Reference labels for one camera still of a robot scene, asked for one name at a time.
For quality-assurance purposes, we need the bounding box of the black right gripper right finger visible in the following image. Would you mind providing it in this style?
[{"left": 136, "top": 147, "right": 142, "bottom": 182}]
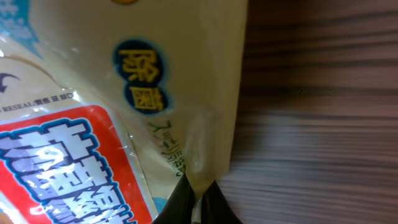
[{"left": 201, "top": 181, "right": 243, "bottom": 224}]

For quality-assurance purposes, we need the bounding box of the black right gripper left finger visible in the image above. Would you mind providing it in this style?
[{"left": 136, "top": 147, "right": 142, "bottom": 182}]
[{"left": 152, "top": 174, "right": 195, "bottom": 224}]

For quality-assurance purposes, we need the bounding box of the white orange snack bag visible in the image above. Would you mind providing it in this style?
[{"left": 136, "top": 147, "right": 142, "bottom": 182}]
[{"left": 1, "top": 0, "right": 248, "bottom": 224}]

